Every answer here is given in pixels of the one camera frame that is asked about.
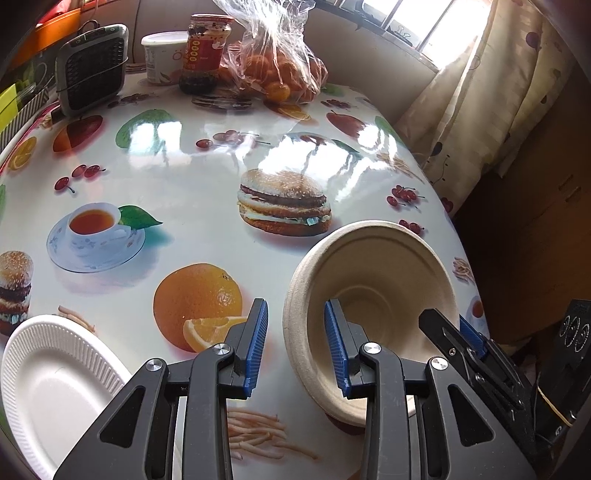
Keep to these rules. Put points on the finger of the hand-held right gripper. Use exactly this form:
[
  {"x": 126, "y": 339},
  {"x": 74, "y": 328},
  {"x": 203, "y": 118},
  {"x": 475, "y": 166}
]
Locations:
[
  {"x": 457, "y": 341},
  {"x": 471, "y": 334}
]

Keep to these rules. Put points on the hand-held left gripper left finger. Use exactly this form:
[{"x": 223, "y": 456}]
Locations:
[{"x": 256, "y": 350}]

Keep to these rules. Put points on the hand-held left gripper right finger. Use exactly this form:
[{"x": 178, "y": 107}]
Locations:
[{"x": 337, "y": 350}]

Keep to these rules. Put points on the small beige paper bowl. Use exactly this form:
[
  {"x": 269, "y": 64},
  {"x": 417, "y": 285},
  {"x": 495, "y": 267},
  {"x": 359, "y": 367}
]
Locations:
[{"x": 383, "y": 277}]

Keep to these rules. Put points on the white paper plate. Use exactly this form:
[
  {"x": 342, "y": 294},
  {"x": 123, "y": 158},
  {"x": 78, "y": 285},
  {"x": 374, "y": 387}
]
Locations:
[{"x": 51, "y": 392}]

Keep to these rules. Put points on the wooden cabinet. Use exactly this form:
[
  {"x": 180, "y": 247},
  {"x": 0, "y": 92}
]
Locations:
[{"x": 531, "y": 230}]

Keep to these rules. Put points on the food print tablecloth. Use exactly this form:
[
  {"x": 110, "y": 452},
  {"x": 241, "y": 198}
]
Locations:
[{"x": 184, "y": 184}]

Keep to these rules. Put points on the cream patterned curtain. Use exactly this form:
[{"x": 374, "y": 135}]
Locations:
[{"x": 498, "y": 92}]

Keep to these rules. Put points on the clear plastic bag of oranges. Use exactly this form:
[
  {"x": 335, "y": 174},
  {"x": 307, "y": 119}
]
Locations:
[{"x": 277, "y": 69}]

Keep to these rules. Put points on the red label glass jar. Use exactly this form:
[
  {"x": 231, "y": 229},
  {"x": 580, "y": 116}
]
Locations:
[{"x": 207, "y": 50}]

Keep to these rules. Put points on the white plastic tub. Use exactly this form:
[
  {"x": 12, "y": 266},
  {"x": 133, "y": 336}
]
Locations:
[{"x": 161, "y": 60}]

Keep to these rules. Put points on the barred window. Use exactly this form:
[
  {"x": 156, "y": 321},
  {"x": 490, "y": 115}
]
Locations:
[{"x": 438, "y": 27}]

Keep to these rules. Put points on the small grey heater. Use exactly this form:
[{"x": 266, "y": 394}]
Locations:
[{"x": 90, "y": 69}]

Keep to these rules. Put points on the black white striped box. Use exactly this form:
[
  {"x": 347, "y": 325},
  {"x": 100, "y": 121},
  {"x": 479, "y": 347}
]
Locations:
[{"x": 32, "y": 108}]

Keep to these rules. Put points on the large green box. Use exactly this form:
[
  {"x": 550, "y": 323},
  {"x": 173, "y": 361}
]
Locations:
[{"x": 7, "y": 106}]

